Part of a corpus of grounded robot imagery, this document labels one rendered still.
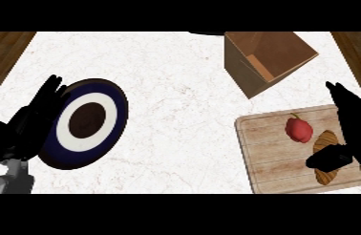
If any brown cardboard box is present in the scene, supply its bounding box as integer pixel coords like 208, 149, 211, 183
223, 32, 320, 100

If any brown croissant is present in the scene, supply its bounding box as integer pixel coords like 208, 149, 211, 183
313, 129, 342, 186

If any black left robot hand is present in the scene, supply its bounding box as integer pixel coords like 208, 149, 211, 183
0, 74, 69, 162

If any pale wooden cutting board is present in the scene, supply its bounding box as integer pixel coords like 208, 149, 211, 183
234, 103, 361, 195

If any red bell pepper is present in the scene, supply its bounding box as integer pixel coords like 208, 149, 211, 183
283, 113, 314, 144

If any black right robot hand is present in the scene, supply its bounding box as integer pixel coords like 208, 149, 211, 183
305, 80, 361, 170

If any dark blue and white plate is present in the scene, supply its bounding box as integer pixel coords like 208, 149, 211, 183
37, 78, 130, 171

